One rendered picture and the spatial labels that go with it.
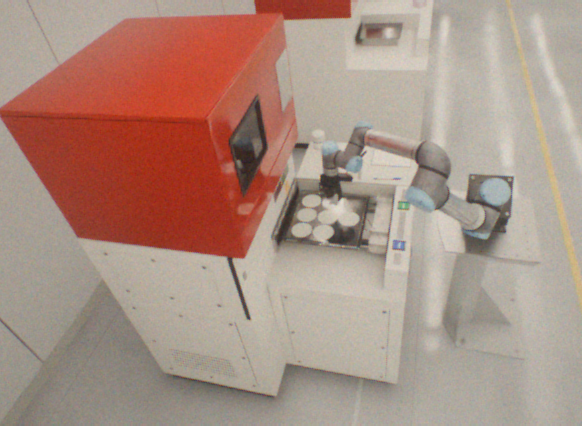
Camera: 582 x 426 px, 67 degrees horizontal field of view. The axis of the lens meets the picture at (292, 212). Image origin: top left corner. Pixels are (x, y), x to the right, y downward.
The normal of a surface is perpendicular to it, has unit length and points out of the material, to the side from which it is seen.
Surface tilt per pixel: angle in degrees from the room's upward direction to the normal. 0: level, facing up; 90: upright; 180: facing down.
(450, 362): 0
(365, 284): 0
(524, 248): 0
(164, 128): 90
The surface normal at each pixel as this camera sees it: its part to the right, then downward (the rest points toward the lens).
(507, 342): -0.11, -0.73
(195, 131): -0.25, 0.68
